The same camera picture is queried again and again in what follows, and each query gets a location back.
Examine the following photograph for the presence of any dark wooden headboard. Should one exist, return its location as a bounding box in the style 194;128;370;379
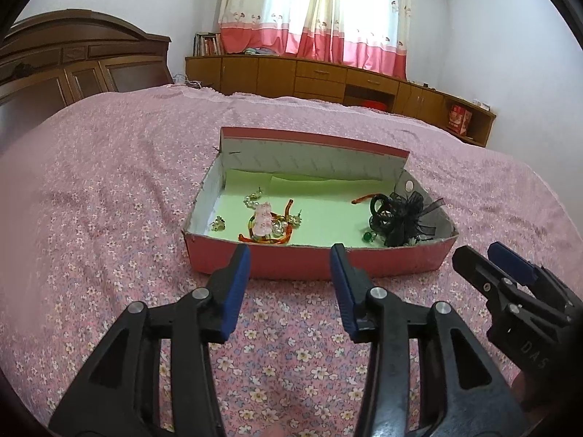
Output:
0;8;172;155

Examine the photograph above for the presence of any pink cardboard box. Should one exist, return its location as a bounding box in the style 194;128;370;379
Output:
182;126;459;282

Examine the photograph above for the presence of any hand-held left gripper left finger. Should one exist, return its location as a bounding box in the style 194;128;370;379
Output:
48;243;252;437

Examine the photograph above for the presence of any pink floral blanket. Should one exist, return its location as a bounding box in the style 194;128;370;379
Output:
0;85;583;437

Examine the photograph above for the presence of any red container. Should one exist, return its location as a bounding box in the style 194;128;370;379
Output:
355;97;391;113

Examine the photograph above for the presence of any black mesh hair bow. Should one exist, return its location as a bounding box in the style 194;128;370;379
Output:
370;189;445;248

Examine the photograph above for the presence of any pink white window curtain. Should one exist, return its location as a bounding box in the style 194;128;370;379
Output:
217;0;413;81

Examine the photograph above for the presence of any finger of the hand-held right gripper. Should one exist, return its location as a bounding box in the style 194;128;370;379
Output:
452;245;507;305
487;241;537;286

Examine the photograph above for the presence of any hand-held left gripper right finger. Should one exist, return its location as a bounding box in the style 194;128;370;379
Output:
329;243;525;437

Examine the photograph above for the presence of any black hair tie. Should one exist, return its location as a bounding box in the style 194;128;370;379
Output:
368;193;393;216

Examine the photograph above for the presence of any row of books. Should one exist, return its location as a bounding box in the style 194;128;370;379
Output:
193;32;223;56

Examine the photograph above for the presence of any red printed box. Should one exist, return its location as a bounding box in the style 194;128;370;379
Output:
448;102;473;137

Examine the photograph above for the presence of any green paper liner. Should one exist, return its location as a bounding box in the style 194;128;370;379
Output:
201;168;398;249

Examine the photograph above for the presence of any long wooden cabinet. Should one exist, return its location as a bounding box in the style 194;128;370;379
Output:
184;53;497;148

